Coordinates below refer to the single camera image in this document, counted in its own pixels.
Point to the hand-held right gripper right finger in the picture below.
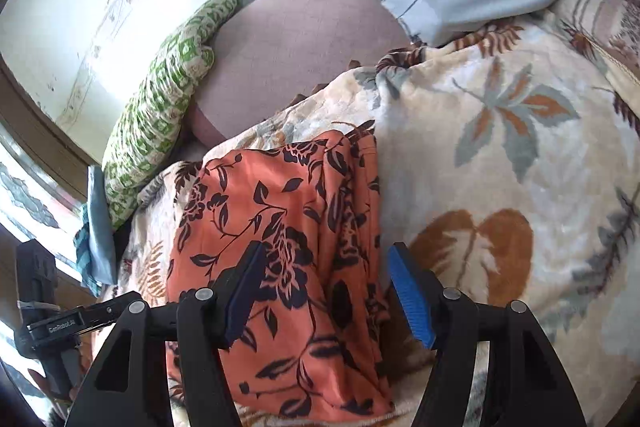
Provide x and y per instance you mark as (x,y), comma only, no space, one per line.
(412,302)

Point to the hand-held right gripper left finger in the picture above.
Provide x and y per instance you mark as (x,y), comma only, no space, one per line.
(245,297)

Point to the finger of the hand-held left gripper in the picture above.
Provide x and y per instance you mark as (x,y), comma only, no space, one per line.
(164,322)

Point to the orange floral garment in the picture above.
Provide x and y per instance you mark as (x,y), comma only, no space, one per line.
(280,207)

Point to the person's left hand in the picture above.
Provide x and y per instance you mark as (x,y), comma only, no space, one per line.
(50,384)

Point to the folded blue cloth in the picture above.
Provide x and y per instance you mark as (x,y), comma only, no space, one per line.
(100,227)

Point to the cream leaf print blanket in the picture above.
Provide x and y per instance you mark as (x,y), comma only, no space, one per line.
(500,207)

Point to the green patterned pillow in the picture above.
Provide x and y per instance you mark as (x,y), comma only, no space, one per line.
(150,132)

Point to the wooden window frame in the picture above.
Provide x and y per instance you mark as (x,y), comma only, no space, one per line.
(40,132)

